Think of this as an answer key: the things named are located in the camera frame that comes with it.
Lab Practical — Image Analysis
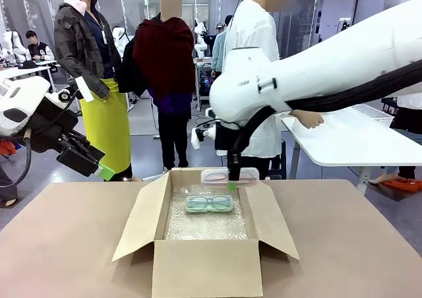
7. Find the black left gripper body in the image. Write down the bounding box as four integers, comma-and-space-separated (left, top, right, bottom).
28, 95, 80, 154

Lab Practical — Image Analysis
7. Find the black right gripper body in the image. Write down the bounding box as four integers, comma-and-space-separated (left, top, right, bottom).
214, 122, 247, 161

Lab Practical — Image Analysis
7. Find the pink glasses case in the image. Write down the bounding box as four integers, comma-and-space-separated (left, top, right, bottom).
200, 167, 260, 189

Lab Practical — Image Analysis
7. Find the mint green glasses case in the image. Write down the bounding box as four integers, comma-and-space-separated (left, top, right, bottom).
184, 194, 236, 214

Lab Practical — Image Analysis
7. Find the person's right hand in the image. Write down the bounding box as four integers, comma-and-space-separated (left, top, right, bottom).
291, 109, 326, 130

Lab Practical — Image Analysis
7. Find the white desk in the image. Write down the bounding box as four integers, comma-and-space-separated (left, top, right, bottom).
0, 59, 61, 94

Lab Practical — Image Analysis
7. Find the computer case with coloured lights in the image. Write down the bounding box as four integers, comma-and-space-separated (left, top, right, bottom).
198, 69, 218, 98

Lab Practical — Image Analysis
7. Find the mannequin camouflage jacket yellow skirt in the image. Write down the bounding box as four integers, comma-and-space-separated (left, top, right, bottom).
53, 0, 133, 182

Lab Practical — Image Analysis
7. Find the clear bubble wrap sheet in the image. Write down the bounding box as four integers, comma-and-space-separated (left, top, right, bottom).
163, 182, 249, 241

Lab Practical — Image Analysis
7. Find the black hat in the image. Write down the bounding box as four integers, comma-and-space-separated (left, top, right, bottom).
17, 59, 41, 71

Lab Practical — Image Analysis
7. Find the seated person in varsity jacket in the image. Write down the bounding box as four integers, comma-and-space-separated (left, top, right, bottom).
25, 30, 55, 62

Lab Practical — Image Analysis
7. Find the person in teal jacket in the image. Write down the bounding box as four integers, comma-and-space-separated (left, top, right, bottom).
210, 14, 233, 78

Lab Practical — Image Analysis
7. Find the mannequin with dark red shawl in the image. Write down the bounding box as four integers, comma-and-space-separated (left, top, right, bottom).
117, 0, 196, 171

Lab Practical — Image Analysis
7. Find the open brown cardboard box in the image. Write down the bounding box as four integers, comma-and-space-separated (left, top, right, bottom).
111, 166, 300, 298

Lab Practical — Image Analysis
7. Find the white side table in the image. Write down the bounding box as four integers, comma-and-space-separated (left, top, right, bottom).
281, 105, 422, 194

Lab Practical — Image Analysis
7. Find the person in white shirt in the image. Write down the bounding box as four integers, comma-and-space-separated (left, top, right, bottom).
222, 0, 297, 181

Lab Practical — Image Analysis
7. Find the white plastic mesh basket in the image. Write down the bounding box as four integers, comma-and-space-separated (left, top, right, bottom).
349, 104, 395, 128

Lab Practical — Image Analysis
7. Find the black rolling cart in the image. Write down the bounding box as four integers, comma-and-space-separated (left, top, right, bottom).
381, 96, 398, 115

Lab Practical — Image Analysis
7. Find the orange cloth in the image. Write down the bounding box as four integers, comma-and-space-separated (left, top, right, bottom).
383, 178, 422, 193

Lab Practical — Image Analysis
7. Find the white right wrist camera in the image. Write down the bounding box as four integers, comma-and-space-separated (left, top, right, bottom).
191, 117, 217, 151

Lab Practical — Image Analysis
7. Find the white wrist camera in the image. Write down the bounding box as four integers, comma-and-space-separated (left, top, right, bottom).
57, 76, 95, 105
191, 117, 217, 151

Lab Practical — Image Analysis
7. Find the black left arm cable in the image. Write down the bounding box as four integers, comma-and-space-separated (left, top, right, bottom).
0, 129, 33, 189

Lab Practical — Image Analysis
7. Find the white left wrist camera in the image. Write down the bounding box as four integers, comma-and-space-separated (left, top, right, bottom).
57, 76, 95, 105

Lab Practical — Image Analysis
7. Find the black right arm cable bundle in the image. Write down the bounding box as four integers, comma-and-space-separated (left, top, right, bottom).
229, 58, 422, 162

